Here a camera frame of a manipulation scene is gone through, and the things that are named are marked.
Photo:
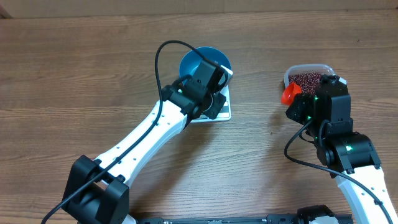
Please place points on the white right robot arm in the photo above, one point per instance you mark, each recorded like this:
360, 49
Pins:
348, 156

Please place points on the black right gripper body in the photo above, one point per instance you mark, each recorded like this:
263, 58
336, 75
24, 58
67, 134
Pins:
301, 112

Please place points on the clear plastic bean container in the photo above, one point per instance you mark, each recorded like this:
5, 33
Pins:
307, 68

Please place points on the red plastic measuring scoop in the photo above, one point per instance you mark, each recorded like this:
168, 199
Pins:
289, 93

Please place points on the beige cardboard back panel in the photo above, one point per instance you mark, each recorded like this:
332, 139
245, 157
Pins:
27, 9

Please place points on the red beans in container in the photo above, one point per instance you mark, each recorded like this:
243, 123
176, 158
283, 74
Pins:
308, 82

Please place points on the blue metal bowl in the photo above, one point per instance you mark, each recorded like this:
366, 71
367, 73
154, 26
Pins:
191, 60

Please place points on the white digital kitchen scale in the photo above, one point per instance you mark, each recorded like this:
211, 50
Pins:
223, 115

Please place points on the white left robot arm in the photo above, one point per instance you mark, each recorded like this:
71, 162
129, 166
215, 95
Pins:
97, 191

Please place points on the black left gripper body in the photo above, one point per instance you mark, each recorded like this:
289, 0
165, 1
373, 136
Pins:
214, 104

